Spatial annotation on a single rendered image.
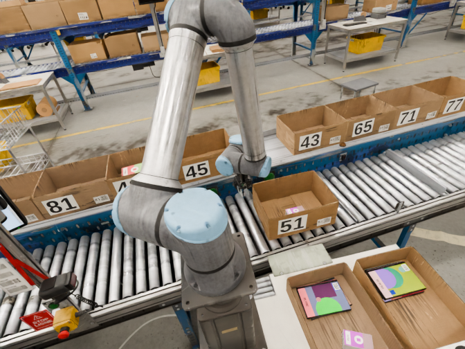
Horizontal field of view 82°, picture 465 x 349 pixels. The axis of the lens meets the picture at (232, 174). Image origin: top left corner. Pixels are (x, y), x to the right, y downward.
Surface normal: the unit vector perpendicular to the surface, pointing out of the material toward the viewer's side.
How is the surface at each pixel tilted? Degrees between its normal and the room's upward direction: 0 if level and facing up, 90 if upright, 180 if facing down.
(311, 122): 89
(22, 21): 90
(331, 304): 0
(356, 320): 1
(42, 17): 90
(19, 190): 89
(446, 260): 0
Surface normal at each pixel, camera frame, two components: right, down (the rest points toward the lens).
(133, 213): -0.41, -0.12
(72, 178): 0.29, 0.56
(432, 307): -0.07, -0.79
